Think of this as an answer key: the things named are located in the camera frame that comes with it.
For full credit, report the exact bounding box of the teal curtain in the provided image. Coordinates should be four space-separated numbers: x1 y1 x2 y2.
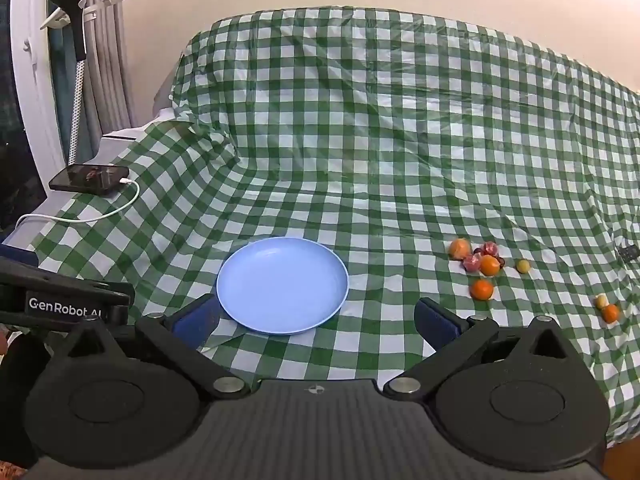
47 25 97 167

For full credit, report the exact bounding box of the grey pillow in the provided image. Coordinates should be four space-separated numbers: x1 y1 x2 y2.
152 60 187 117

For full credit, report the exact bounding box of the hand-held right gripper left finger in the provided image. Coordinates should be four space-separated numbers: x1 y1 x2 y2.
62 294 251 402

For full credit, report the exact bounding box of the white window frame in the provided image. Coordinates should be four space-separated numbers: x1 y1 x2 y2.
10 0 68 177

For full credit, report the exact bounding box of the green checked tablecloth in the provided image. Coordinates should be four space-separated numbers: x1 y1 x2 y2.
30 7 640 446

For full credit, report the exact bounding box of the black garment steamer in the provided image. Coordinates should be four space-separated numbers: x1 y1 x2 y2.
47 0 88 167

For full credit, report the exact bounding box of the grey curtain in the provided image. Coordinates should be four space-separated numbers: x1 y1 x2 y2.
80 0 137 137

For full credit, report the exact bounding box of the white charging cable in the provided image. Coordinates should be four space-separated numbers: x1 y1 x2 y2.
14 174 141 233

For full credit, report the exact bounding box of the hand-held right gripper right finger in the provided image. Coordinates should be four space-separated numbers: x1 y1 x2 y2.
382 297 572 402

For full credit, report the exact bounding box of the black smartphone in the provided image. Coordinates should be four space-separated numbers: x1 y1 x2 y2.
48 163 132 196

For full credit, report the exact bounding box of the light blue plate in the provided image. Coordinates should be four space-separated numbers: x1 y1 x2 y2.
216 237 350 336

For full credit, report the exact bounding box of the white mattress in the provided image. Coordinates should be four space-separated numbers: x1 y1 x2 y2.
97 120 161 171

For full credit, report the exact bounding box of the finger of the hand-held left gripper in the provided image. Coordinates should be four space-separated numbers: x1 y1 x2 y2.
0 255 40 283

